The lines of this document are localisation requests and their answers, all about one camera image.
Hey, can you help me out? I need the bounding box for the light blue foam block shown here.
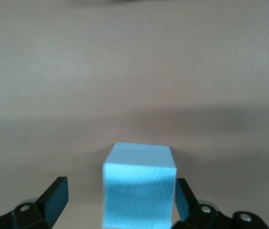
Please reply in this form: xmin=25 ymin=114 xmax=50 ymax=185
xmin=102 ymin=142 xmax=177 ymax=229

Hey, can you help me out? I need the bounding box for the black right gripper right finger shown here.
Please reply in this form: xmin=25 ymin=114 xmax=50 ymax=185
xmin=172 ymin=178 xmax=224 ymax=229

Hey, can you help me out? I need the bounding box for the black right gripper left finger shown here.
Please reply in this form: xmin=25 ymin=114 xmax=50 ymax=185
xmin=8 ymin=176 xmax=70 ymax=229

